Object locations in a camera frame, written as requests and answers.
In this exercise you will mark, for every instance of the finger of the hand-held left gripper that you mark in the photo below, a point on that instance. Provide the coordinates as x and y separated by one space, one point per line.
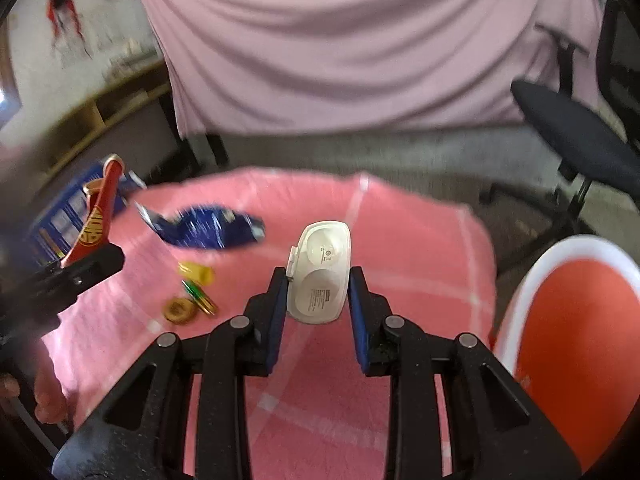
85 275

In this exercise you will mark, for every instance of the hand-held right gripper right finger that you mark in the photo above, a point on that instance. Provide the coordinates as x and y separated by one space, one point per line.
357 310

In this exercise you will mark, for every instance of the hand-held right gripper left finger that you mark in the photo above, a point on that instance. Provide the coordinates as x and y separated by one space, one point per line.
277 310

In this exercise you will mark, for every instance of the white plastic case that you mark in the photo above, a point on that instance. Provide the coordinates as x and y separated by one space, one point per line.
320 280

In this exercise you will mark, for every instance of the red gold wrapper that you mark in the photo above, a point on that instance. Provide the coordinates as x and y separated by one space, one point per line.
97 220

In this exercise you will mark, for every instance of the yellow bottle cap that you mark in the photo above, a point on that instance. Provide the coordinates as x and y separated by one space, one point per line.
197 272

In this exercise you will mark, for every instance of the gold round cap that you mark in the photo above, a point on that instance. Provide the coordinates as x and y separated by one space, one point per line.
180 310

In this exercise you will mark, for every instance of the blue wrapper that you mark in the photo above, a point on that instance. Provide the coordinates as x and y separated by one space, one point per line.
210 227

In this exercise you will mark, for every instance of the orange bin with white rim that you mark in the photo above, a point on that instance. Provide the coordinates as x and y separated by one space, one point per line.
575 335

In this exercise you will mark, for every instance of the person's left hand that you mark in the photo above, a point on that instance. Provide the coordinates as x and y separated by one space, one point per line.
50 395

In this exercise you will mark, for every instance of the blue cardboard box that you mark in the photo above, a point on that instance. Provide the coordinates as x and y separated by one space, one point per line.
55 220

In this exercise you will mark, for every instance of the pink plaid blanket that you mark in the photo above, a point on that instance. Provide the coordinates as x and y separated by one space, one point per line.
400 240

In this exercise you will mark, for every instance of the wooden shelf desk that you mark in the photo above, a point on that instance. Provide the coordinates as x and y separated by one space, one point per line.
125 100

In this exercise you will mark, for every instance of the stack of books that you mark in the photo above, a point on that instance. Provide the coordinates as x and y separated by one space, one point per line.
130 57

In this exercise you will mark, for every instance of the red tassel decoration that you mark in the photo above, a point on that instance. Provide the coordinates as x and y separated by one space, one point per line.
62 7

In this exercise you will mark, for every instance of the pink hanging sheet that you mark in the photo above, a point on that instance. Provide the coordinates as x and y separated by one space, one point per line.
350 35

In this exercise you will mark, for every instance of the black office chair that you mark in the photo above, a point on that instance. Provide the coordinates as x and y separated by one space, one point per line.
575 125

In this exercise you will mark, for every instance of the wooden window frame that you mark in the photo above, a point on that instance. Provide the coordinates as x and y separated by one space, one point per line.
12 80

